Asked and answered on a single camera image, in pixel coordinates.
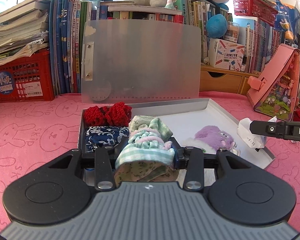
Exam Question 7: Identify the row of blue books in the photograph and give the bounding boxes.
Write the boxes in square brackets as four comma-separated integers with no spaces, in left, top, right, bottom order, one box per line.
[49,0,92,95]

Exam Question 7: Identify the green checked doll dress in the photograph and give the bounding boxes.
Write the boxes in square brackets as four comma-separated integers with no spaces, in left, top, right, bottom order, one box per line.
[114,115,179,186]

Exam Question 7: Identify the grey cardboard box with lid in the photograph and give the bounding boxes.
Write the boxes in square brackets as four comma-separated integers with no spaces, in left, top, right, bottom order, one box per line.
[82,20,276,192]

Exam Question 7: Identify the white paper piece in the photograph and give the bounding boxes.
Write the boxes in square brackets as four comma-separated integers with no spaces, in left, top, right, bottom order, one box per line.
[237,118,267,149]

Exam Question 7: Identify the red basket on shelf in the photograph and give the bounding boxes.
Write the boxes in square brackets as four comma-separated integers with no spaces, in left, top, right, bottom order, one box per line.
[233,0,278,27]

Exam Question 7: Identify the white fluffy plush toy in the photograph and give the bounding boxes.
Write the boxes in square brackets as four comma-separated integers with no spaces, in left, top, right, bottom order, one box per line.
[181,138,209,153]

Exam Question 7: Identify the purple fluffy plush toy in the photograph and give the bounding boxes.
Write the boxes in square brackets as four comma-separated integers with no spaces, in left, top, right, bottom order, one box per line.
[194,126,236,151]

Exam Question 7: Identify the red plastic basket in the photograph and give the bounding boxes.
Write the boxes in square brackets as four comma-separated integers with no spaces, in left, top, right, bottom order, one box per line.
[0,49,55,102]

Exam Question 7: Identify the red knitted item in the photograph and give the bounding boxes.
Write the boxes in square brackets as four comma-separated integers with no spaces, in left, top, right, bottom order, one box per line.
[83,102,132,127]

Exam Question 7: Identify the stack of books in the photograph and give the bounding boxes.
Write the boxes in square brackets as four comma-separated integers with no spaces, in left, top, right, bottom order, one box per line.
[0,0,52,66]

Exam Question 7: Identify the pink triangular toy house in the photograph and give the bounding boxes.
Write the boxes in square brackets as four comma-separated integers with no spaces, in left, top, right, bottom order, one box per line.
[247,44,300,121]

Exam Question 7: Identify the wooden drawer organizer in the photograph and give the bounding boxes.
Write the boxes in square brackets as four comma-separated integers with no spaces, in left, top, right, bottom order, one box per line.
[199,64,258,95]

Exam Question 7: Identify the blue floral fabric pouch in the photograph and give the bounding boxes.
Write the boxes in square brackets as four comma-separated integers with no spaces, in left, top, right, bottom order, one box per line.
[84,126,129,152]

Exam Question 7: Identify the white label printer box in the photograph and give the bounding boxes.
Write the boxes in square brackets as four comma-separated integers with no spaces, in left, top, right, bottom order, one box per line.
[208,38,245,72]

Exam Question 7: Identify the row of upright books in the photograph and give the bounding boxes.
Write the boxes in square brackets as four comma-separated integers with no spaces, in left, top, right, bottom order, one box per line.
[90,0,285,74]

